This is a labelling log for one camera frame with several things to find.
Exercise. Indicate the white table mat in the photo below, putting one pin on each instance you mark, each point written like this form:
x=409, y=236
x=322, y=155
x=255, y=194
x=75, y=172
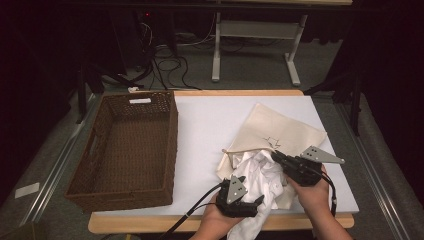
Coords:
x=206, y=133

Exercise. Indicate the aluminium floor rail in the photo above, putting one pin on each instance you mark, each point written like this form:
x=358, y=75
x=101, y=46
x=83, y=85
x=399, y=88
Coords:
x=56, y=166
x=376, y=186

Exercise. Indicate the white basket label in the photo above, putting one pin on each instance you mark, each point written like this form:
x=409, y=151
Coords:
x=140, y=100

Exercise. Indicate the wooden table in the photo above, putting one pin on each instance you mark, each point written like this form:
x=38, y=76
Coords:
x=233, y=92

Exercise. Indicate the person's left hand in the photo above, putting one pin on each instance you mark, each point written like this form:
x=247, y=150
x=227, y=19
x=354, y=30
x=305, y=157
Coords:
x=216, y=221

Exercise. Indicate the black stand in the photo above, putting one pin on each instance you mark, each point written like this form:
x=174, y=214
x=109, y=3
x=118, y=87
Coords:
x=83, y=90
x=355, y=100

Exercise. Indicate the brown wicker basket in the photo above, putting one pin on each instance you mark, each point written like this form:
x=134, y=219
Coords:
x=133, y=146

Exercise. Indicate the person's right hand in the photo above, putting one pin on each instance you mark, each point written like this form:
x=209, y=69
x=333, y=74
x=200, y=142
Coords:
x=311, y=196

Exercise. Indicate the dark equipment with red light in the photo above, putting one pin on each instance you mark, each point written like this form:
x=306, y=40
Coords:
x=133, y=36

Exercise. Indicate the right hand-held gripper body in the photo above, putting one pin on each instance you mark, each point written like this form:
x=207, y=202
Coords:
x=305, y=168

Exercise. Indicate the white plug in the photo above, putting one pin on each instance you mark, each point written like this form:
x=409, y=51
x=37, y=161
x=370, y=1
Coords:
x=133, y=89

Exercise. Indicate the white shirt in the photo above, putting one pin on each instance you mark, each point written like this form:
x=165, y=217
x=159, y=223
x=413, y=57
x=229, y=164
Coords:
x=263, y=176

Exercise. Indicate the white floor tape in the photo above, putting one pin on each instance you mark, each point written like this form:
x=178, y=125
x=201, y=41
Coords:
x=26, y=190

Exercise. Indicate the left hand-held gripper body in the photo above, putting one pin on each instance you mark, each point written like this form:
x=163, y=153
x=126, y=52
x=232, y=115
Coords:
x=233, y=203

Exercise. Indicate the white desk frame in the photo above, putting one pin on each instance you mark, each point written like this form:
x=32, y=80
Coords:
x=256, y=29

